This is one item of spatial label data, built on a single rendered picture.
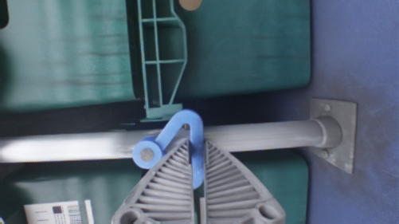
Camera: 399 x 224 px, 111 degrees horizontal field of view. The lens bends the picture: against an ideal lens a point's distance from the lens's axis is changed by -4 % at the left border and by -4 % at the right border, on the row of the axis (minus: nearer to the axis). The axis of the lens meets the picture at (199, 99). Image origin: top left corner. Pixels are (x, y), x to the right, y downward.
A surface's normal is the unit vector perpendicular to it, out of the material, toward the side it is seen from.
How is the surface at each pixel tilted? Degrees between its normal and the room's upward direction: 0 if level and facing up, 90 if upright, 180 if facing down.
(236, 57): 97
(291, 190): 92
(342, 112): 0
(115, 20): 96
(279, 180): 96
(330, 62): 0
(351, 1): 0
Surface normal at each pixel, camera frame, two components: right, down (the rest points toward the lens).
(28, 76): 0.11, 0.09
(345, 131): -1.00, 0.05
